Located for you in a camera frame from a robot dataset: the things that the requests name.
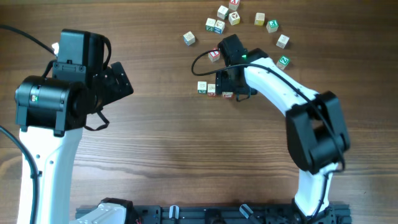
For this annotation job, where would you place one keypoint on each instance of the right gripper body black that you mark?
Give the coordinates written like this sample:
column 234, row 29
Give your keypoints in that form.
column 225, row 82

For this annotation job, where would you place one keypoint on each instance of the plain wooden block right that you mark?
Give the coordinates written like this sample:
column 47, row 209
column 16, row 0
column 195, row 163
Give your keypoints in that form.
column 282, row 41

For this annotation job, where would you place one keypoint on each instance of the green E wooden block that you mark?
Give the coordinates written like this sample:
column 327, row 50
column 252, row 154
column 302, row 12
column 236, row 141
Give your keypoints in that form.
column 272, row 26

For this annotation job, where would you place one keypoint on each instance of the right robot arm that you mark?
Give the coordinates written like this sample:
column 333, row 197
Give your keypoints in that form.
column 317, row 135

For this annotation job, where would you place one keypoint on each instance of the green Z wooden block left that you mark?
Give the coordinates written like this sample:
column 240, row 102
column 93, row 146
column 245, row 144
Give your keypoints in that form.
column 210, row 24

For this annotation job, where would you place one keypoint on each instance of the red I wooden block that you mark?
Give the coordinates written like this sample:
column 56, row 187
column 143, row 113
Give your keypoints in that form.
column 214, row 55

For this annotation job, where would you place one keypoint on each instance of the green edged wooden block top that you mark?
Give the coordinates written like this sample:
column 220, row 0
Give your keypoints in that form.
column 222, row 12

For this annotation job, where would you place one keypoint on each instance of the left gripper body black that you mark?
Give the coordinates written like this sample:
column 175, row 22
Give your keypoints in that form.
column 111, row 86

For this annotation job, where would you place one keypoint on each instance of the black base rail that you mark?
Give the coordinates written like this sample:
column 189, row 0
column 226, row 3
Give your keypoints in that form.
column 268, row 214

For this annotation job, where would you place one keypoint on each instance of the green Z block right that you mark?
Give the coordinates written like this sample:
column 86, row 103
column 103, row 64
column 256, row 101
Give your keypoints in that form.
column 283, row 62

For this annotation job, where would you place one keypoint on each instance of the yellow animal wooden block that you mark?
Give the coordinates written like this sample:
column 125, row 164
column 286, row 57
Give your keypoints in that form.
column 234, row 18

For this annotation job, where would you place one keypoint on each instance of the green number six block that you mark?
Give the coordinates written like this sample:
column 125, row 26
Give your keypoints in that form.
column 202, row 87

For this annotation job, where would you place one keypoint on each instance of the red X wooden block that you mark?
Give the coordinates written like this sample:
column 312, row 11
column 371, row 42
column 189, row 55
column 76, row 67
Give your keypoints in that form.
column 234, row 4

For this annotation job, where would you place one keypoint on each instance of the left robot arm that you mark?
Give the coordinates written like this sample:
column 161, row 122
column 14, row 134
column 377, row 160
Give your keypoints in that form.
column 51, row 111

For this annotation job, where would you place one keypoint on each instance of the blue letter wooden block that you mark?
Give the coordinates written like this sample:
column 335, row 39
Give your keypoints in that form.
column 189, row 38

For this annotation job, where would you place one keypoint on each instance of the yellow wooden block right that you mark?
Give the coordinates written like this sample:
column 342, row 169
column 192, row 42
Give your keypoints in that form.
column 259, row 19

